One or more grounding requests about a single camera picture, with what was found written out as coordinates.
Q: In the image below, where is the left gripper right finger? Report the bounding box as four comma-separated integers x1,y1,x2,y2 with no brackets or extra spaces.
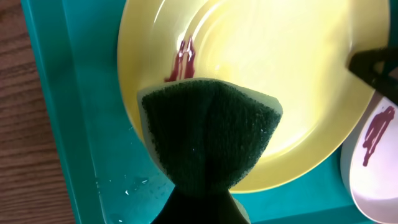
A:
203,190,250,224

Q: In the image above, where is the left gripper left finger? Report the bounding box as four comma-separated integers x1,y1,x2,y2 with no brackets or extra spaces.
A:
151,187,204,224

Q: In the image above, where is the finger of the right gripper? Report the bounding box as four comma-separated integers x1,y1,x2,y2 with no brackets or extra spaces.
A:
348,47,397,105

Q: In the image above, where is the green scrubbing sponge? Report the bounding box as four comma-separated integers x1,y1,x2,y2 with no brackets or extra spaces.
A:
136,77,284,195

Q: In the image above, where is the teal plastic tray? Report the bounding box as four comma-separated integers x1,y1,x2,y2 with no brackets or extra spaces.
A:
22,0,368,223

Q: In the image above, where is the yellow-green plate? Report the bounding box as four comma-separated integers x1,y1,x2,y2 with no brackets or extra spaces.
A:
118,0,397,194

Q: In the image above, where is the white pink plate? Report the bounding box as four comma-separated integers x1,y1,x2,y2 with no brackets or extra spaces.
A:
340,93,398,223

